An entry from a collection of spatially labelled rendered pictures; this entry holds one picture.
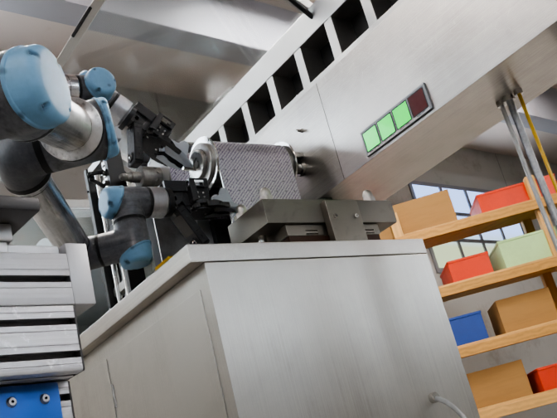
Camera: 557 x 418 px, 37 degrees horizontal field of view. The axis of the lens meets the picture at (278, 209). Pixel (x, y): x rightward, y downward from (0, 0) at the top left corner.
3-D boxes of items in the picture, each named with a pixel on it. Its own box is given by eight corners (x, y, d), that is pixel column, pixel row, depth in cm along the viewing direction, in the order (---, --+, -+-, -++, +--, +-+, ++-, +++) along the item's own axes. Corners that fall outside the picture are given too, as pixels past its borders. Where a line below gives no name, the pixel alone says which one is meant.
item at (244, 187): (234, 237, 207) (219, 170, 214) (310, 235, 221) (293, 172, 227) (235, 236, 207) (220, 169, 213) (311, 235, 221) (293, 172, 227)
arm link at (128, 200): (99, 227, 192) (94, 193, 195) (143, 226, 199) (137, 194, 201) (113, 213, 186) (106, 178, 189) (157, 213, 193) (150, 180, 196)
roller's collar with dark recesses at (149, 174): (136, 192, 239) (132, 172, 241) (155, 192, 242) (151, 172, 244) (145, 182, 234) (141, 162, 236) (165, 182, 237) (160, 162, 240)
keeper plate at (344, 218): (331, 245, 196) (319, 203, 199) (363, 245, 202) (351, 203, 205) (337, 241, 194) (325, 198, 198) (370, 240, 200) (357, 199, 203)
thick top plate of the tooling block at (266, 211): (232, 250, 200) (227, 226, 202) (359, 245, 223) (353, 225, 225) (268, 222, 188) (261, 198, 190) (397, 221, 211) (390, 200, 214)
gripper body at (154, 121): (178, 124, 218) (140, 96, 215) (165, 146, 213) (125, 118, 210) (166, 138, 224) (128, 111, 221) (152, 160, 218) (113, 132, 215)
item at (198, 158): (205, 170, 214) (192, 183, 219) (212, 170, 215) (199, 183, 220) (199, 144, 216) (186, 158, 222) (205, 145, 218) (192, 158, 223)
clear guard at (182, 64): (36, 107, 303) (36, 106, 303) (155, 176, 319) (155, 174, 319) (160, -90, 225) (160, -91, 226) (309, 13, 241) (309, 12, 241)
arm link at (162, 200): (157, 210, 193) (142, 224, 199) (174, 210, 196) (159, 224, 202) (151, 181, 196) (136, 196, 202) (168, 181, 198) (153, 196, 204)
